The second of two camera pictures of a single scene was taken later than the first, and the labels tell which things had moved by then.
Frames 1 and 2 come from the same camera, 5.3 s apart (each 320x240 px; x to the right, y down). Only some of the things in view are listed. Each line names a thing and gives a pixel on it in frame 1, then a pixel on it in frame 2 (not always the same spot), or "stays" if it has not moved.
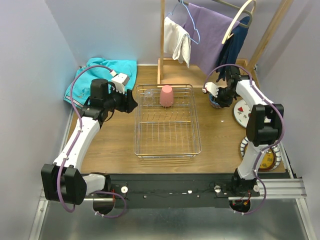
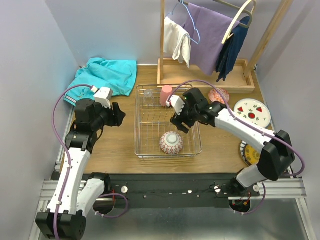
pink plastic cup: [166, 96] stays
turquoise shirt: [82, 84] stays
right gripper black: [224, 104] -> [178, 123]
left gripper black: [127, 100] -> [114, 115]
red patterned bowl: [213, 102] -> [171, 142]
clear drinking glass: [149, 98] stays
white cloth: [177, 41] stays
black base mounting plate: [174, 190] stays
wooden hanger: [227, 36] stays
